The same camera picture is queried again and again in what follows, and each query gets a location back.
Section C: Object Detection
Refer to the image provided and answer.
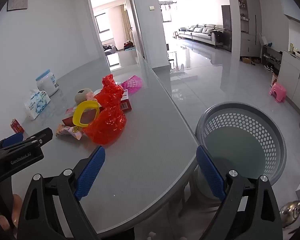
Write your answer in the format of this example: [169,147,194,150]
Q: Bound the bedroom window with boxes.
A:
[95,14,115,43]

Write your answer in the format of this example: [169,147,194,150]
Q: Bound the shoe rack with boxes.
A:
[261,44,283,73]

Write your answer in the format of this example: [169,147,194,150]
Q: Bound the pink mesh cone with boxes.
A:
[121,75,143,95]

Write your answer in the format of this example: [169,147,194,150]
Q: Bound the white and blue tissue pack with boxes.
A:
[24,89,51,120]

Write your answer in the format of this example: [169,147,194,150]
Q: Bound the grey sofa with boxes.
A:
[178,24,225,48]

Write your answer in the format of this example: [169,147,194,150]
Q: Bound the beige curtain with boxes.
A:
[121,5,132,43]

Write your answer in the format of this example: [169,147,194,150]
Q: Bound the silver metal kettle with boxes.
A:
[280,200,300,228]

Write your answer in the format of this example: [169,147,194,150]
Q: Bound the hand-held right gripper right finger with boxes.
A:
[195,145,283,240]

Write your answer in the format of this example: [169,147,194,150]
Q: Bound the person's left hand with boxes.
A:
[0,194,23,232]

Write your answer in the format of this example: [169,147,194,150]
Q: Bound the small red carton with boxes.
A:
[10,119,25,133]

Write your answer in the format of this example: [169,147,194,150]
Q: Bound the white canister with blue lid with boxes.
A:
[36,69,60,97]

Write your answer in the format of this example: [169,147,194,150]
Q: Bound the bedroom door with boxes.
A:
[125,0,147,60]

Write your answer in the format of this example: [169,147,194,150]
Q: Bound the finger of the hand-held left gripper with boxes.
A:
[1,132,24,148]
[5,127,53,151]

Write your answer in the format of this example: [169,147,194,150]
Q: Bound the white and red box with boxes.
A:
[114,81,133,112]

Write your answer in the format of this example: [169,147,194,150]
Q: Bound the yellow plastic ring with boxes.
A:
[72,100,100,128]

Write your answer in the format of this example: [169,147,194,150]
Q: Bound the red plastic bag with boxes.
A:
[83,74,127,145]

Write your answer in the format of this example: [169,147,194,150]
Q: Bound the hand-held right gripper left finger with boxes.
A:
[17,145,107,240]

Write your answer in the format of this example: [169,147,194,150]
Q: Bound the beige plush toy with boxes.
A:
[74,88,95,105]

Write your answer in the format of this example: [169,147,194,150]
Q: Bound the pink plastic stool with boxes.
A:
[269,82,287,103]

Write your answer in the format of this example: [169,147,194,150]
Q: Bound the dark jacket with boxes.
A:
[211,30,224,46]

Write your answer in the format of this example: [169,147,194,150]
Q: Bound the grey perforated basket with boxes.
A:
[191,102,287,203]

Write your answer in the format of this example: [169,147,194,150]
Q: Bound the wall shelf unit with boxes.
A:
[236,0,251,33]

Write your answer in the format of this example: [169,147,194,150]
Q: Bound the bed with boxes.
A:
[104,44,118,55]

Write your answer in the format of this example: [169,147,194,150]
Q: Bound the white sideboard cabinet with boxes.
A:
[279,50,300,117]

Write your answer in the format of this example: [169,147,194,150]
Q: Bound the pink snack packet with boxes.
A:
[55,124,83,140]

